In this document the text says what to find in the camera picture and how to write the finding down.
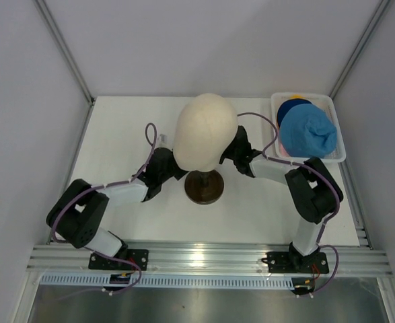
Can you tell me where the yellow bucket hat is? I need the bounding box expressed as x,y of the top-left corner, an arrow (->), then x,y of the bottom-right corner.
289,95 -> 306,100

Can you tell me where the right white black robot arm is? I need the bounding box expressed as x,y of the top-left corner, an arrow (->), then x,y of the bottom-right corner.
220,126 -> 344,271

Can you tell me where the aluminium mounting rail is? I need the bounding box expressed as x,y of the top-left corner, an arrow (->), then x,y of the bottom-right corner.
26,242 -> 393,278

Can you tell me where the left aluminium frame post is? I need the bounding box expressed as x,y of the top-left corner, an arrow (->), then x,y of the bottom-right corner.
32,0 -> 96,106

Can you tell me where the aluminium frame post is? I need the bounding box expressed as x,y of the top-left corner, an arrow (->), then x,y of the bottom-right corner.
328,0 -> 394,100
32,0 -> 96,106

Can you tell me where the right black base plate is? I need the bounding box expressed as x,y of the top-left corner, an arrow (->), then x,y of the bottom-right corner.
260,251 -> 329,274

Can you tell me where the dark blue bucket hat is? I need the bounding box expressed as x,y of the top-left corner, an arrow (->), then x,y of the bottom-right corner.
277,99 -> 311,127

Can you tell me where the right aluminium frame post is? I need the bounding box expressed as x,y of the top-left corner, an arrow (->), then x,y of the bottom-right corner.
328,0 -> 394,100

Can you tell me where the cream mannequin head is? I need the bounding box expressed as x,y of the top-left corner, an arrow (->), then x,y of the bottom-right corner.
173,94 -> 238,172

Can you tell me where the white plastic basket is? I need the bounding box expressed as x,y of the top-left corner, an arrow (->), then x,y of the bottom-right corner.
271,92 -> 346,163

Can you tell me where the light blue bucket hat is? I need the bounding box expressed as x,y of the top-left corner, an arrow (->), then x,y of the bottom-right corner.
279,103 -> 337,158

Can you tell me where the dark wooden round stand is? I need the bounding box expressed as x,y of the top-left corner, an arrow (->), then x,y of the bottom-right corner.
184,170 -> 224,205

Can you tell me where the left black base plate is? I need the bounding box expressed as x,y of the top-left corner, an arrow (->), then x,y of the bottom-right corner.
88,249 -> 149,271

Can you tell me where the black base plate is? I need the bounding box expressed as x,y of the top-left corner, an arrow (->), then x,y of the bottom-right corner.
88,249 -> 149,271
260,251 -> 329,274

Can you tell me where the pink hat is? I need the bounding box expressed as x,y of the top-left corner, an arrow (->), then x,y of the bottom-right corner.
276,141 -> 289,157

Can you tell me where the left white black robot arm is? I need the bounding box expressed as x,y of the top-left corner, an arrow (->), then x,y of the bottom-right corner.
46,147 -> 187,258

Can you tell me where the white slotted cable duct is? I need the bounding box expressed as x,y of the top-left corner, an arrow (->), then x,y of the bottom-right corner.
40,273 -> 294,291

